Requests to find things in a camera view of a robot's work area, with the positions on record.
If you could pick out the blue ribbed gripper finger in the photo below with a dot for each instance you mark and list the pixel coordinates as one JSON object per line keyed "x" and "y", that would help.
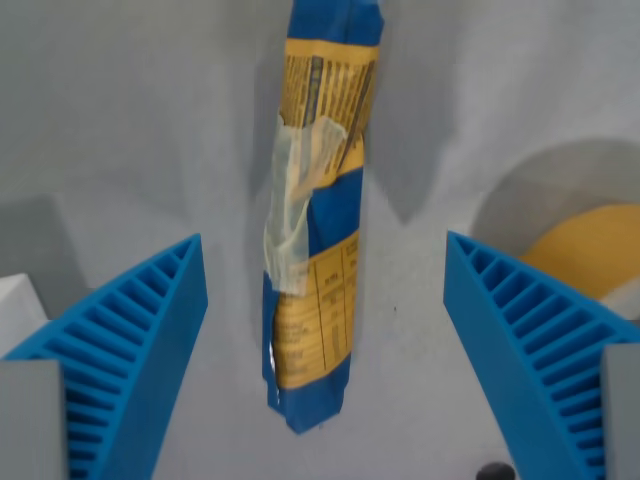
{"x": 150, "y": 320}
{"x": 500, "y": 320}

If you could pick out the blue and yellow bag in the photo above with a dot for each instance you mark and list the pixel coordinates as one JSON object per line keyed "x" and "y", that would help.
{"x": 330, "y": 225}

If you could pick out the yellow tape roll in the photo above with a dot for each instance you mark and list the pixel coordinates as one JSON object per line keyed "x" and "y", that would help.
{"x": 590, "y": 240}

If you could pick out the dark round hole plug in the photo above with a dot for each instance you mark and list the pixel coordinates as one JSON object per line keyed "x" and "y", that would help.
{"x": 495, "y": 472}

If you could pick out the white wall socket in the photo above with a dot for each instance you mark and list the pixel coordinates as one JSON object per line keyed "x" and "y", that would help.
{"x": 20, "y": 315}

